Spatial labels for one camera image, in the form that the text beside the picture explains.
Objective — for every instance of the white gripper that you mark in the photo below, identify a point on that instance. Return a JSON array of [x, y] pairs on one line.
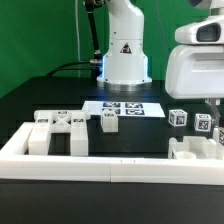
[[197, 72]]

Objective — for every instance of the white chair seat part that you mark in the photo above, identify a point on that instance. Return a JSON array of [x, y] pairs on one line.
[[193, 147]]

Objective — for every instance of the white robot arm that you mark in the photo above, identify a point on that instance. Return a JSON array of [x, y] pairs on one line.
[[125, 66]]

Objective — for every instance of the white chair back part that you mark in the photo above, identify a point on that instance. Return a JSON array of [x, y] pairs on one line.
[[49, 122]]

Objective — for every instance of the white tagged cube far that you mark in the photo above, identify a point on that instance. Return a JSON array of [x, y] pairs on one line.
[[202, 122]]

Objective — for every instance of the white tagged cube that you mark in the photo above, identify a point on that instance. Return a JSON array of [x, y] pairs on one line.
[[177, 117], [202, 122]]

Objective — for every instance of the white tagged cube near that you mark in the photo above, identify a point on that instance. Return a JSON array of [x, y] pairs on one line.
[[177, 117]]

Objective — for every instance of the white marker sheet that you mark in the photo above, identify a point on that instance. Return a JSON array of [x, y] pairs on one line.
[[128, 109]]

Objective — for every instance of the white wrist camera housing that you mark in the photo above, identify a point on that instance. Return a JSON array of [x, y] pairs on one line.
[[206, 31]]

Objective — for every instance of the white U-shaped obstacle frame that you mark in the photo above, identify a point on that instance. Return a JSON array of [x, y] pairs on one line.
[[183, 168]]

